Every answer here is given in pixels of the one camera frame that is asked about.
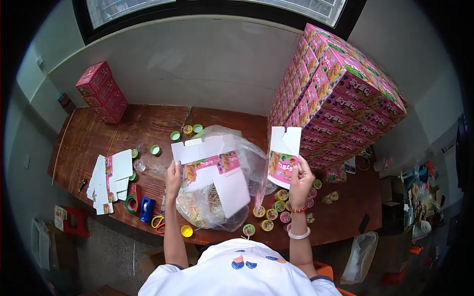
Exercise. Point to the yellow round lid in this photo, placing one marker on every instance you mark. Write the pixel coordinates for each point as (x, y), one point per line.
(186, 231)

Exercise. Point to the black and yellow marker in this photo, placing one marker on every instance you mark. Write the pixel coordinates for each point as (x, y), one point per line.
(82, 185)

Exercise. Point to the green and red tape roll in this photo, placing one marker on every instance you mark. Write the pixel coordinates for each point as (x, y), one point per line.
(130, 204)

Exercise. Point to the person's right hand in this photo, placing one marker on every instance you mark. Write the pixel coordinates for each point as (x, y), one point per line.
(302, 185)

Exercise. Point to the pile of flat carton blanks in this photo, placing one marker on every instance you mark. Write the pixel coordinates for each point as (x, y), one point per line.
(111, 177)

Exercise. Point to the single pink printed carton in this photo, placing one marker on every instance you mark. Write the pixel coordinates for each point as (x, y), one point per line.
(336, 174)

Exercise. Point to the white plastic bag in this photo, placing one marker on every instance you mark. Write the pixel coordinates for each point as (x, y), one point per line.
(361, 257)

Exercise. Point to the dark framed window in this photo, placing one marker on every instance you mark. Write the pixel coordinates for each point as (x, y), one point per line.
(207, 9)

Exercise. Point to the person's left hand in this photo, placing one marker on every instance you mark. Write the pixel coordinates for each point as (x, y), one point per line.
(172, 183)

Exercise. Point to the red plastic stool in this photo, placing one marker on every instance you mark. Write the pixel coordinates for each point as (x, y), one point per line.
(76, 222)

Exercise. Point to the clear plastic cup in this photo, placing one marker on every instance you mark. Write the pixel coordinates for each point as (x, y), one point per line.
(139, 165)

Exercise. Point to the person's left thumb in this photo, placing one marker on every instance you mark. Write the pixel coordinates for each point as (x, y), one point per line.
(179, 169)

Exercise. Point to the person's left fingers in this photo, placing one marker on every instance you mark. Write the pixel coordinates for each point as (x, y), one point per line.
(170, 167)

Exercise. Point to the clear plastic bag of toys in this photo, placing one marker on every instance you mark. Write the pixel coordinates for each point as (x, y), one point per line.
(207, 211)

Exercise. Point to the person's right thumb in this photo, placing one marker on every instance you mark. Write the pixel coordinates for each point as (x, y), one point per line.
(293, 177)

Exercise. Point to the person's body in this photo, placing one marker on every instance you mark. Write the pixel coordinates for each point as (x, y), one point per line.
(240, 273)

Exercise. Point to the orange chair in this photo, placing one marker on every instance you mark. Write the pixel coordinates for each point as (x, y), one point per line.
(326, 269)

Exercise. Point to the red tape dispenser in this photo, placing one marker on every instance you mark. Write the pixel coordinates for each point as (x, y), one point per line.
(137, 190)

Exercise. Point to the blue tape dispenser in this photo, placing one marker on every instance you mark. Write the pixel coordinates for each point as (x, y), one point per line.
(146, 209)

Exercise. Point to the group of small round toy tubs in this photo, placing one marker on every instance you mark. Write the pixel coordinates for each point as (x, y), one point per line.
(272, 214)

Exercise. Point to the yellow round toy tub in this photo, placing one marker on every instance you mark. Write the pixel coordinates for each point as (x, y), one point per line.
(187, 130)

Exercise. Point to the beaded toy bundle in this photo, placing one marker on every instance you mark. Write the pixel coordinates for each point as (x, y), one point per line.
(330, 197)

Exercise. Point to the large pink carton blank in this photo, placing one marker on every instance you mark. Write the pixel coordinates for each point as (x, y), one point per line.
(229, 185)

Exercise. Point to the green round lid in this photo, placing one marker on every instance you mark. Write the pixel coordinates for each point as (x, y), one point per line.
(133, 176)
(155, 150)
(197, 128)
(134, 153)
(175, 135)

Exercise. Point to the black phone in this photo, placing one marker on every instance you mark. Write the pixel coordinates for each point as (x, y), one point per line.
(364, 223)

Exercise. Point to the stack of pink printed cartons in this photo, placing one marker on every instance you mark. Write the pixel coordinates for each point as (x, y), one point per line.
(333, 100)

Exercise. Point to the stack of red cartons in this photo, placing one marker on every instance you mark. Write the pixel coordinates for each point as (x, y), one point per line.
(103, 92)

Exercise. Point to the person's right fingers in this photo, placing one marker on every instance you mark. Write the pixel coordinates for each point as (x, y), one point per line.
(306, 167)

